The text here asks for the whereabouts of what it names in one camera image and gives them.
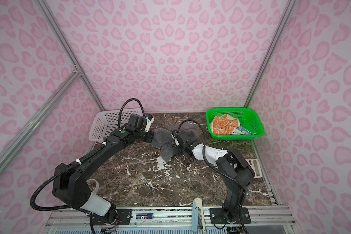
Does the blue label sticker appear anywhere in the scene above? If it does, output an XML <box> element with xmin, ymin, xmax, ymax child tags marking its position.
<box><xmin>136</xmin><ymin>213</ymin><xmax>154</xmax><ymax>220</ymax></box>

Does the right corner aluminium post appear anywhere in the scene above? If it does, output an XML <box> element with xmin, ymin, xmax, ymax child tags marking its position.
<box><xmin>244</xmin><ymin>0</ymin><xmax>299</xmax><ymax>108</ymax></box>

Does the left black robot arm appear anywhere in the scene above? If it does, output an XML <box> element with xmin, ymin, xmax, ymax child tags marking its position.
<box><xmin>52</xmin><ymin>114</ymin><xmax>155</xmax><ymax>224</ymax></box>

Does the green plastic basket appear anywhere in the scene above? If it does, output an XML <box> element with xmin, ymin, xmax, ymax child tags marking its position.
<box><xmin>206</xmin><ymin>108</ymin><xmax>264</xmax><ymax>140</ymax></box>

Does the clear tape roll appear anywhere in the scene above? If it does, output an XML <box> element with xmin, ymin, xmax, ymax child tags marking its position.
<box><xmin>87</xmin><ymin>179</ymin><xmax>100</xmax><ymax>194</ymax></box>

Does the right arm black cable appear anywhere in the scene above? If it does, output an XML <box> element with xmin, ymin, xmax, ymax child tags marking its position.
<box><xmin>176</xmin><ymin>119</ymin><xmax>249</xmax><ymax>191</ymax></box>

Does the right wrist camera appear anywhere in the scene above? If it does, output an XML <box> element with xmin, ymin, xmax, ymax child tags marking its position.
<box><xmin>171</xmin><ymin>130</ymin><xmax>179</xmax><ymax>148</ymax></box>

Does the grey towel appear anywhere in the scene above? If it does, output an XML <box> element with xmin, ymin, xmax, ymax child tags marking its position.
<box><xmin>151</xmin><ymin>120</ymin><xmax>206</xmax><ymax>162</ymax></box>

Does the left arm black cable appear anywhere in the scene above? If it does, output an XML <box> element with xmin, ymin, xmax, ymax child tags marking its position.
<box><xmin>30</xmin><ymin>97</ymin><xmax>147</xmax><ymax>212</ymax></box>

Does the teal patterned towel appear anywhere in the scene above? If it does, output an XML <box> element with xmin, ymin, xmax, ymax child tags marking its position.
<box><xmin>232</xmin><ymin>126</ymin><xmax>256</xmax><ymax>136</ymax></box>

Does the beige clamp handle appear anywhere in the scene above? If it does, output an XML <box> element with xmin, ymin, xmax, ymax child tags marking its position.
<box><xmin>192</xmin><ymin>198</ymin><xmax>207</xmax><ymax>234</ymax></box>

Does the white plastic basket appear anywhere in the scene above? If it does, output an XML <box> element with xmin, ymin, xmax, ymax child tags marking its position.
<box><xmin>88</xmin><ymin>108</ymin><xmax>142</xmax><ymax>143</ymax></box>

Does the corner aluminium post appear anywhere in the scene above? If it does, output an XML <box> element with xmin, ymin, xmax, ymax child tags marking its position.
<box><xmin>244</xmin><ymin>0</ymin><xmax>299</xmax><ymax>108</ymax></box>
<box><xmin>34</xmin><ymin>0</ymin><xmax>106</xmax><ymax>111</ymax></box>

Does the pink white calculator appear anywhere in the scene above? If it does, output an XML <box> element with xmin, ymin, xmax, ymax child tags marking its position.
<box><xmin>246</xmin><ymin>159</ymin><xmax>262</xmax><ymax>179</ymax></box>

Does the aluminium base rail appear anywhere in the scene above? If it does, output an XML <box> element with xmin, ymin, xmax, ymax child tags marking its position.
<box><xmin>43</xmin><ymin>205</ymin><xmax>299</xmax><ymax>234</ymax></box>

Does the orange patterned towel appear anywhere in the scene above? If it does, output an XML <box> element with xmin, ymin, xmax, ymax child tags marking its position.
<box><xmin>211</xmin><ymin>114</ymin><xmax>240</xmax><ymax>136</ymax></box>

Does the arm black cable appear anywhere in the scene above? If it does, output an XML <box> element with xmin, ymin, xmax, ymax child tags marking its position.
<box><xmin>176</xmin><ymin>119</ymin><xmax>249</xmax><ymax>191</ymax></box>
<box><xmin>30</xmin><ymin>97</ymin><xmax>147</xmax><ymax>212</ymax></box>

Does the left corner aluminium post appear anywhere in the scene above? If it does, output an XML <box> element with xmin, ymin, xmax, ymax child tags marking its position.
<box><xmin>34</xmin><ymin>0</ymin><xmax>106</xmax><ymax>111</ymax></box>

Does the left diagonal aluminium strut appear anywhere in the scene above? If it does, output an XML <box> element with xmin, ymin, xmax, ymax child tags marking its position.
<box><xmin>0</xmin><ymin>69</ymin><xmax>81</xmax><ymax>176</ymax></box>

